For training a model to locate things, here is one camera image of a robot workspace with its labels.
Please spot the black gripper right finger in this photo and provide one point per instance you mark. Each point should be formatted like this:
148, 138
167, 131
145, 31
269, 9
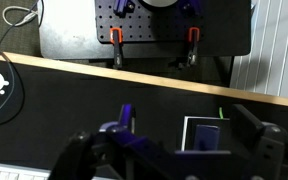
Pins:
263, 140

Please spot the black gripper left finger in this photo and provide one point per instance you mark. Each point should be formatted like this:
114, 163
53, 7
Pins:
74, 161

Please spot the black notebook white edges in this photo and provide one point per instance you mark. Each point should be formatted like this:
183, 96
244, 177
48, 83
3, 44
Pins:
205, 134

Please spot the black desk mat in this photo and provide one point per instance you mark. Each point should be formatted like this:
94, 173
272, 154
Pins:
41, 108

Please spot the white keyboard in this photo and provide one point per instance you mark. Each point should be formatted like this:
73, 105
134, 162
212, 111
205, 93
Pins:
13, 172

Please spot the orange black clamp right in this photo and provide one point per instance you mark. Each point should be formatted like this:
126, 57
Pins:
193, 40

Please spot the orange black clamp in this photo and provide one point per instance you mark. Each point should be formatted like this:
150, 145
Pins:
116, 40
193, 40

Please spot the orange black clamp left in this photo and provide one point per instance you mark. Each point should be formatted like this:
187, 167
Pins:
116, 40

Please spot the wooden desk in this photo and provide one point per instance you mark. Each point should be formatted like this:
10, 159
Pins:
144, 79

